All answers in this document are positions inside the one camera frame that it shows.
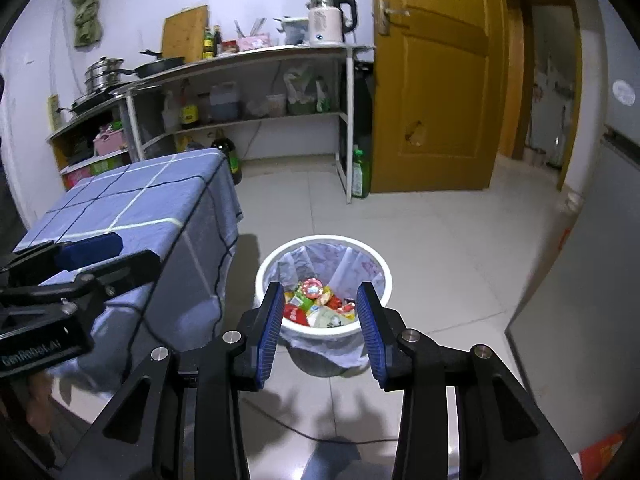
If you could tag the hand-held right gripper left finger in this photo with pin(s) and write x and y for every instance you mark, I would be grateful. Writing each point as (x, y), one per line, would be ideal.
(270, 340)

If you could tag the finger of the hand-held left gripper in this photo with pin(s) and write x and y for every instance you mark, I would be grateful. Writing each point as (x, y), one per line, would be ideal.
(125, 272)
(90, 250)

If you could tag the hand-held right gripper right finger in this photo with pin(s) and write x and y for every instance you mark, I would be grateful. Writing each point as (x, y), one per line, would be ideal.
(372, 340)

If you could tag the pile of colourful wrappers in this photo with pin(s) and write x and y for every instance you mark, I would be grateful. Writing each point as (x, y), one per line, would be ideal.
(300, 312)

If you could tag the beige green paper wrapper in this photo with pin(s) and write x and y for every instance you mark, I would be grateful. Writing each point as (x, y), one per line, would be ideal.
(327, 317)

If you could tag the red white round wrapper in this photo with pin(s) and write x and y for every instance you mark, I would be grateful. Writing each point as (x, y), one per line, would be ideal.
(311, 290)

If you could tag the white plastic bag liner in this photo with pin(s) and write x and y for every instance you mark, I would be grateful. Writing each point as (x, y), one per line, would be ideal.
(310, 265)

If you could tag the white plastic trash bin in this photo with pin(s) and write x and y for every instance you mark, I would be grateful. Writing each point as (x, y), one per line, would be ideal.
(320, 238)

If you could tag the person's left forearm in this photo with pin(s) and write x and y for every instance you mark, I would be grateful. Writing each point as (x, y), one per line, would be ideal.
(25, 452)

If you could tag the person's left hand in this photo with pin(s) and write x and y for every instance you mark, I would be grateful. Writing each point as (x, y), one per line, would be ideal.
(40, 400)

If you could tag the blue checked tablecloth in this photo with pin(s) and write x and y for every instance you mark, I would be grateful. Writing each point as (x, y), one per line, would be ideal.
(125, 200)

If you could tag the red box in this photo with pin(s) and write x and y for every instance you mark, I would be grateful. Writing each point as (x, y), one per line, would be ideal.
(77, 177)

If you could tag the green box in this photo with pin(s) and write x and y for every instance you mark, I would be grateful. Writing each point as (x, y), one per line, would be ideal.
(110, 165)

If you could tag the pink container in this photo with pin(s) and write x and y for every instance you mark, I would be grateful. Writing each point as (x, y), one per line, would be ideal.
(107, 145)

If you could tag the grey metal kitchen rack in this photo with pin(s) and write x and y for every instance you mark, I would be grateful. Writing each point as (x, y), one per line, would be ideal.
(131, 125)

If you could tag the black wok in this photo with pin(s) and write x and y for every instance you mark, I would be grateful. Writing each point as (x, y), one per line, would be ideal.
(85, 102)

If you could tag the dark glass bottle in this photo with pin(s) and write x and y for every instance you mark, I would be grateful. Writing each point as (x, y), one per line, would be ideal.
(231, 160)

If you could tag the green detergent bottle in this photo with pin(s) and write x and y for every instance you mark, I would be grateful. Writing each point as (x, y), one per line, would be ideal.
(360, 175)

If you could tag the oil bottle with yellow label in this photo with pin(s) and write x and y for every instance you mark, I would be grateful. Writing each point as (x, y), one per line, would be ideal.
(189, 112)

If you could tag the stacked steel pots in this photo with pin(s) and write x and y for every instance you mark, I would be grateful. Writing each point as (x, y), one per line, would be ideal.
(102, 77)

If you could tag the translucent white jug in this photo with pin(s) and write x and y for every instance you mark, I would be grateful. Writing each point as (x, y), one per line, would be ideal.
(225, 102)

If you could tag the black frying pan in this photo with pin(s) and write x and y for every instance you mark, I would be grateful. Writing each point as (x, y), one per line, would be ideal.
(160, 65)

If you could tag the clear plastic container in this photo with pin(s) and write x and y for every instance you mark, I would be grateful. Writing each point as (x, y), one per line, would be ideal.
(275, 106)

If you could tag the grey refrigerator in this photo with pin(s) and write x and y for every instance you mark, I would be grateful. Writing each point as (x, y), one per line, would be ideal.
(590, 285)

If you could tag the wooden cutting board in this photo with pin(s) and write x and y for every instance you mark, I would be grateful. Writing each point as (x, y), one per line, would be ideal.
(182, 35)

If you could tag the sauce bottle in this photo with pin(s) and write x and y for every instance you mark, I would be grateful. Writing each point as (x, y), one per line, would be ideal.
(218, 42)
(208, 45)

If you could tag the yellow wooden door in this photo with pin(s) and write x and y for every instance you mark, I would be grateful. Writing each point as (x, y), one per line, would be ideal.
(440, 110)

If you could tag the green hanging cloth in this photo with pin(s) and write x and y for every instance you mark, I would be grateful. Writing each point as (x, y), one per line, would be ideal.
(86, 10)

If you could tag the red jar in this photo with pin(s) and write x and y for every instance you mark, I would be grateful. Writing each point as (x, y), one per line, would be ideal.
(230, 47)

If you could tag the white plastic bags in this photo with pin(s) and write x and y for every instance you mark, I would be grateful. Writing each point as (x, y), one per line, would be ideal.
(305, 92)

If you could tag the orange cardboard box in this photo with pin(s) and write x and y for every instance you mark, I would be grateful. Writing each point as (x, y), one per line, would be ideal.
(602, 447)

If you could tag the pink utensil holder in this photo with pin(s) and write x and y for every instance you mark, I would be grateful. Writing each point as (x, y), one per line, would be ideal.
(252, 42)

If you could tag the white metal shelf rack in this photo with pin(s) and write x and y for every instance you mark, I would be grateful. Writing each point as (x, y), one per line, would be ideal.
(280, 49)

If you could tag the white pot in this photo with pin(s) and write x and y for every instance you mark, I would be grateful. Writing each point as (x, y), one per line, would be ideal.
(292, 32)

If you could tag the white electric kettle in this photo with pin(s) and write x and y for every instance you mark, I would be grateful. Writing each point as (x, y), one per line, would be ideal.
(325, 22)

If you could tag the yellow wall tag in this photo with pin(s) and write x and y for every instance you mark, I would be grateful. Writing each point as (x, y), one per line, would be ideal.
(54, 112)

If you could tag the brown wooden door frame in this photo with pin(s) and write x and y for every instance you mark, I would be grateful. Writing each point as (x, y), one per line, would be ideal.
(515, 60)

